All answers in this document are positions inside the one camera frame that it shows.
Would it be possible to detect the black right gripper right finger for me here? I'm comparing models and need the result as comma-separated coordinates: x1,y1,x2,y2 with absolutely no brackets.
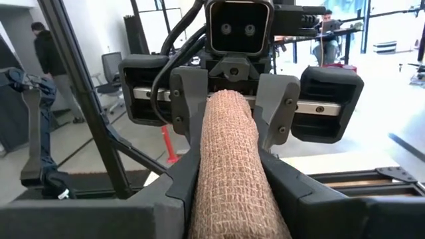
253,114,425,239

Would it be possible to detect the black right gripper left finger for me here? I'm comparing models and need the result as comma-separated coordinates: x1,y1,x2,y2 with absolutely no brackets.
0,111,206,239

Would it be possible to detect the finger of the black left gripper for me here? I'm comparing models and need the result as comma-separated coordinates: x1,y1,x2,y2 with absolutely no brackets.
253,72,302,150
169,65,210,144

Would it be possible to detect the brown cloth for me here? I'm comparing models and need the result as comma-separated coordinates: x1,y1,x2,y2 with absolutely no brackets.
187,88,294,239

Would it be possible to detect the red plastic bin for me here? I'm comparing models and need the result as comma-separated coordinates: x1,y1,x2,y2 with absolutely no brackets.
322,62,359,74

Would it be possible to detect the person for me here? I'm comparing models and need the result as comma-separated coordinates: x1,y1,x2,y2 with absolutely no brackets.
31,21,86,124
311,9,343,66

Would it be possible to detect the red upright object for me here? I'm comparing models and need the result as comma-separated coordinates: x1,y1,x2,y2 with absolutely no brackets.
160,125,182,165

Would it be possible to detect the black cluttered work table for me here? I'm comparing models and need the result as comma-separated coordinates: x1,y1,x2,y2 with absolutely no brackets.
274,28,363,66

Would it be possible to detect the stack of white trays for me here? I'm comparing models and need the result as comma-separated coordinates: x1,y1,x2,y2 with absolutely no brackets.
373,40,398,55

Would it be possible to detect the white whiteboard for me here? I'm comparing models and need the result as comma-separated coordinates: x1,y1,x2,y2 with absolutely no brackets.
137,7,184,54

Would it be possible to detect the grey office chair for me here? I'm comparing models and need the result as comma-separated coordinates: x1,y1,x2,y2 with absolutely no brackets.
92,51,126,116

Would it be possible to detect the black upright panel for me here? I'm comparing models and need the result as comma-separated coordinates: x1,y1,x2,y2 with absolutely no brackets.
123,15,151,56

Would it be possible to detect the large black leaning panel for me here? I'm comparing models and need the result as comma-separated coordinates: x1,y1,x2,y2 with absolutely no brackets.
0,33,33,154

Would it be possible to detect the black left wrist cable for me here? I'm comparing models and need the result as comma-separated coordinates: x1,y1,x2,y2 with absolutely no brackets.
149,0,209,125

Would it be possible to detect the black robot station frame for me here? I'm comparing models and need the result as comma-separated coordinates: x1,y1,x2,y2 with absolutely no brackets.
129,0,175,56

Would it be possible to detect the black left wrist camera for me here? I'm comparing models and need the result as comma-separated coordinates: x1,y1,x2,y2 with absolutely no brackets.
205,0,275,58

